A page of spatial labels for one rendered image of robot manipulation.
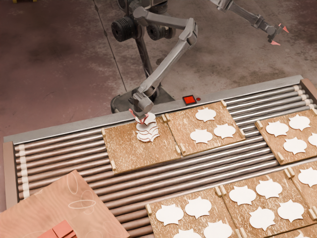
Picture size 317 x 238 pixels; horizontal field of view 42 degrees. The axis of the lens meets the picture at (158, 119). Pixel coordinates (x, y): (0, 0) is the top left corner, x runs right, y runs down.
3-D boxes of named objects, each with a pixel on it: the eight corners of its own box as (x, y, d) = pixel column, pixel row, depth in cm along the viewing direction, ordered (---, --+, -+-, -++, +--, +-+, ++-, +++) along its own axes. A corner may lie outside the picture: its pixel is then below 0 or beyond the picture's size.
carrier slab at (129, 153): (101, 131, 260) (100, 129, 259) (163, 117, 269) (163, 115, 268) (113, 174, 237) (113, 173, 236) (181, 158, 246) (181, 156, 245)
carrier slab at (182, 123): (163, 116, 269) (163, 114, 268) (221, 102, 278) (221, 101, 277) (183, 157, 246) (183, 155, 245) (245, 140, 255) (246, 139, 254)
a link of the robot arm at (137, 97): (138, 89, 235) (130, 93, 233) (145, 96, 231) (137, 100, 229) (139, 98, 240) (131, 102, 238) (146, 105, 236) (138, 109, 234)
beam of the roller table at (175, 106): (5, 142, 262) (3, 136, 257) (298, 80, 304) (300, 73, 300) (6, 152, 256) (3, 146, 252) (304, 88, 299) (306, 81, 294)
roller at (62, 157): (18, 167, 246) (15, 162, 242) (308, 102, 286) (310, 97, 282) (18, 174, 243) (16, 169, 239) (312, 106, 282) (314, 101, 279)
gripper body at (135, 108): (139, 118, 238) (138, 109, 233) (129, 108, 244) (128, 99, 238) (148, 113, 241) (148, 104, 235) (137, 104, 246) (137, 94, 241)
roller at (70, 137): (16, 148, 256) (14, 143, 252) (297, 88, 295) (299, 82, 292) (16, 155, 253) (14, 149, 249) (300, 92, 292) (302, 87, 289)
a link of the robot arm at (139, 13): (204, 26, 239) (198, 16, 231) (195, 46, 237) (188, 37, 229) (143, 15, 263) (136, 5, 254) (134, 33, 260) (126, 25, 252)
